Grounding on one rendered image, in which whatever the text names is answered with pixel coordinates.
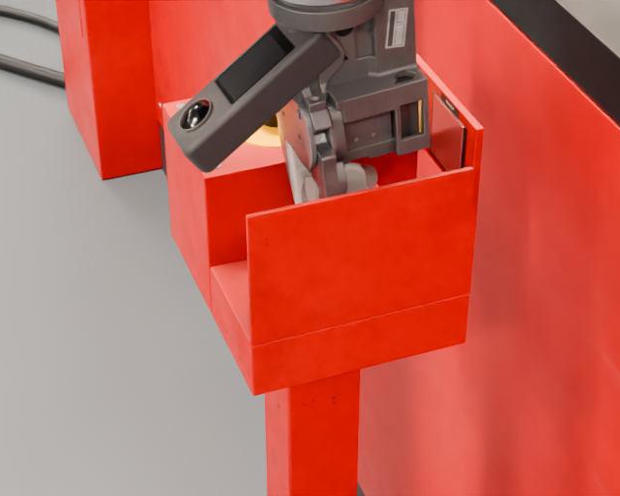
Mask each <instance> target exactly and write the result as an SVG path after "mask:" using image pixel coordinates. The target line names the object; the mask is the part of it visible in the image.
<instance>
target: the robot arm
mask: <svg viewBox="0 0 620 496"><path fill-rule="evenodd" d="M268 7H269V12H270V15H271V16H272V18H273V19H274V20H275V21H277V22H276V23H274V24H273V25H272V26H271V27H270V28H269V29H268V30H267V31H266V32H264V33H263V34H262V35H261V36H260V37H259V38H258V39H257V40H256V41H255V42H253V43H252V44H251V45H250V46H249V47H248V48H247V49H246V50H245V51H243V52H242V53H241V54H240V55H239V56H238V57H237V58H236V59H235V60H234V61H232V62H231V63H230V64H229V65H228V66H227V67H226V68H225V69H224V70H223V71H221V72H220V73H219V74H218V75H217V76H216V77H215V78H214V79H213V80H211V81H210V82H209V83H208V84H207V85H206V86H205V87H204V88H203V89H202V90H200V91H199V92H198V93H197V94H196V95H195V96H194V97H193V98H191V99H190V100H189V101H188V102H187V103H186V104H185V105H184V106H183V107H182V108H180V109H179V110H178V111H177V112H176V113H175V114H174V115H173V116H172V117H171V118H169V120H168V122H167V128H168V130H169V132H170V134H171V135H172V137H173V138H174V140H175V142H176V143H177V145H178V146H179V148H180V150H181V151H182V153H184V155H185V156H186V157H187V158H188V159H189V160H190V161H191V162H192V163H193V164H194V165H195V166H196V167H197V168H198V169H199V170H200V171H202V172H205V173H209V172H212V171H213V170H214V169H215V168H217V167H218V166H219V165H220V164H221V163H222V162H223V161H224V160H225V159H227V158H228V157H229V156H230V155H231V154H232V153H233V152H235V151H236V150H237V149H238V148H239V147H240V146H241V145H242V144H243V143H245V142H246V141H247V140H248V139H249V138H250V137H251V136H252V135H253V134H255V133H256V132H257V131H258V130H259V129H260V128H261V127H262V126H263V125H265V124H266V123H267V122H268V121H269V120H270V119H271V118H272V117H273V116H275V115H277V119H278V127H279V139H280V145H281V149H282V154H283V158H284V163H285V167H286V172H287V176H288V181H289V185H290V187H291V189H292V194H293V198H294V203H295V204H300V203H304V202H309V201H314V200H318V199H323V198H328V197H332V196H336V195H340V194H345V193H350V192H354V191H359V190H364V189H368V188H373V187H375V186H376V184H377V181H378V175H377V171H376V169H375V167H373V166H372V165H369V164H363V163H356V162H351V161H352V160H355V159H359V158H362V157H366V156H367V157H368V158H373V157H376V156H380V155H386V154H389V153H393V152H396V155H397V156H399V155H405V154H409V153H413V152H416V151H420V150H423V149H427V148H430V130H429V100H428V79H427V77H426V76H425V75H424V74H423V73H422V72H421V71H420V69H419V68H418V67H417V64H416V41H415V16H414V0H268ZM420 100H421V104H422V131H423V132H421V133H419V110H418V102H419V101H420Z"/></svg>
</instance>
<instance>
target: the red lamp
mask: <svg viewBox="0 0 620 496"><path fill-rule="evenodd" d="M463 138H464V126H463V125H462V124H461V123H460V122H459V120H458V119H457V118H456V117H455V116H454V115H453V114H452V112H451V111H450V110H449V109H448V108H447V107H446V106H445V104H444V103H443V102H442V101H441V100H440V99H439V97H438V96H437V95H436V94H434V95H433V112H432V129H431V146H430V151H431V153H432V154H434V156H436V158H437V159H438V160H439V161H440V163H441V164H442V165H443V166H444V168H445V169H446V170H447V171H451V170H456V169H460V168H461V164H462V151H463Z"/></svg>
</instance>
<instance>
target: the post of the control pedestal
mask: <svg viewBox="0 0 620 496"><path fill-rule="evenodd" d="M359 392H360V369H359V370H355V371H351V372H347V373H343V374H339V375H336V376H332V377H328V378H324V379H320V380H316V381H313V382H309V383H305V384H301V385H297V386H293V387H289V388H285V389H281V390H277V391H273V392H269V393H265V416H266V455H267V494H268V496H357V462H358V426H359Z"/></svg>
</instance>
